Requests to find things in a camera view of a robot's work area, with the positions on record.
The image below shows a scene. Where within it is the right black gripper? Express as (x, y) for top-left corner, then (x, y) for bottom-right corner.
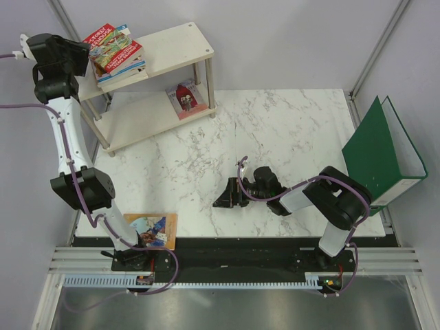
(213, 178), (269, 209)

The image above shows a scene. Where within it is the dog picture book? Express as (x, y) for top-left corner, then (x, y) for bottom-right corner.
(91, 23), (147, 87)

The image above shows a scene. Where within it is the red Treehouse book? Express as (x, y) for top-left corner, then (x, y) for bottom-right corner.
(83, 23), (144, 75)

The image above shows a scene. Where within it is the orange illustrated book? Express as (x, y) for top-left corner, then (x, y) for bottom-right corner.
(124, 213), (177, 250)

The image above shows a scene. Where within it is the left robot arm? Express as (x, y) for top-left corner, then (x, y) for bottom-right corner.
(25, 34), (151, 270)

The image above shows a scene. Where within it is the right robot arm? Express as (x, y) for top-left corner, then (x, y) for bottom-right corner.
(212, 165), (372, 271)

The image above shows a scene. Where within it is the white two-tier shelf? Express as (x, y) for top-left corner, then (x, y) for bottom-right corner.
(78, 22), (217, 157)

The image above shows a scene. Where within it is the pink book on shelf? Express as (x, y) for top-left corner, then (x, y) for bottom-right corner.
(166, 79), (208, 120)

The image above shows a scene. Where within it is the green lever arch binder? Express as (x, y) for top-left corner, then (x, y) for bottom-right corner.
(342, 97), (428, 212)

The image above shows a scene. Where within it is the aluminium frame post left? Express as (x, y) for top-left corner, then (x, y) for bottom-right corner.
(47, 0), (82, 42)

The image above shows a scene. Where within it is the aluminium frame post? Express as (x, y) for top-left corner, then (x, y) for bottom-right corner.
(47, 0), (82, 42)
(347, 0), (413, 100)

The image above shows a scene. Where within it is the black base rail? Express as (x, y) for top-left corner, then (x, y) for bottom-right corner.
(111, 238), (355, 283)

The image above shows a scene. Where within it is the white slotted cable duct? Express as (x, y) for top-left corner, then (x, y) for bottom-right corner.
(63, 274), (322, 289)

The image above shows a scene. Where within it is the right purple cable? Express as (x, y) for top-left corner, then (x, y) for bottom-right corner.
(238, 156), (371, 298)

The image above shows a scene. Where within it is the aluminium frame post right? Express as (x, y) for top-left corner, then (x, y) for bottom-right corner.
(347, 0), (413, 100)

